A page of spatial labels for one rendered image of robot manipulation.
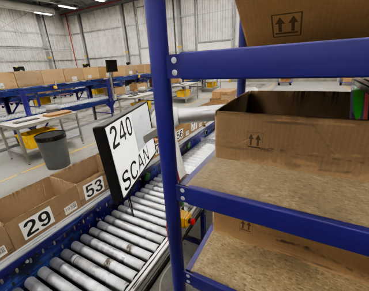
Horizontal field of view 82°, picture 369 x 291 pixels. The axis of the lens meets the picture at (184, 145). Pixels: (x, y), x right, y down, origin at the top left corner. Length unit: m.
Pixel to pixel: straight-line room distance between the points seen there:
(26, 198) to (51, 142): 2.73
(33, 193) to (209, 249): 1.39
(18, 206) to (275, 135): 1.58
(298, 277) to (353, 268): 0.10
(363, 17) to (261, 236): 0.43
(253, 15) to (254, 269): 0.48
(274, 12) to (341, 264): 0.47
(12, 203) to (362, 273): 1.65
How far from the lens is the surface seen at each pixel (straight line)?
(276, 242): 0.53
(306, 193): 0.38
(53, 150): 4.44
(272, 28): 0.47
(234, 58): 0.27
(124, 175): 0.88
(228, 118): 0.42
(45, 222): 1.49
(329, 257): 0.53
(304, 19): 0.46
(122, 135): 0.87
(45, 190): 1.77
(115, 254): 1.40
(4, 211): 1.70
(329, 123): 0.41
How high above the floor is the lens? 1.73
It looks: 21 degrees down
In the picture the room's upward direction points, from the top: 3 degrees counter-clockwise
